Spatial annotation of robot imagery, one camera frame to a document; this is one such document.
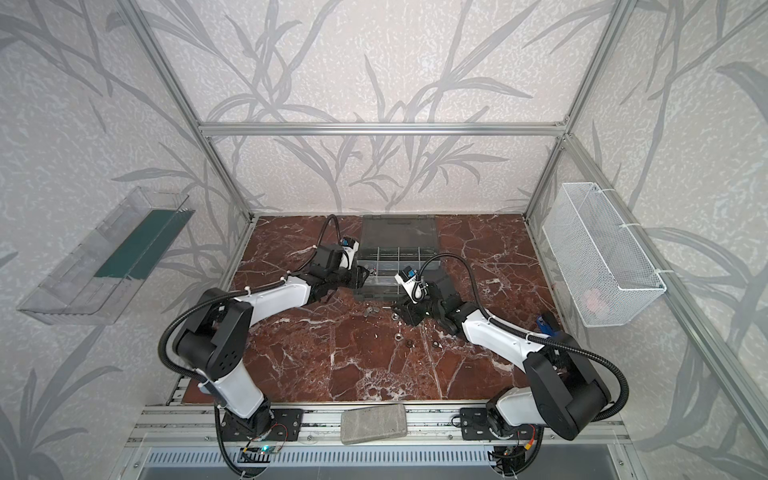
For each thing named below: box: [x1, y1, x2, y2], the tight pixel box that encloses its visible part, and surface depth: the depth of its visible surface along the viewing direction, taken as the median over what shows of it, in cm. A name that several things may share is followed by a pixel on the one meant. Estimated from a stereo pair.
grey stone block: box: [340, 404, 408, 444], surface depth 73 cm
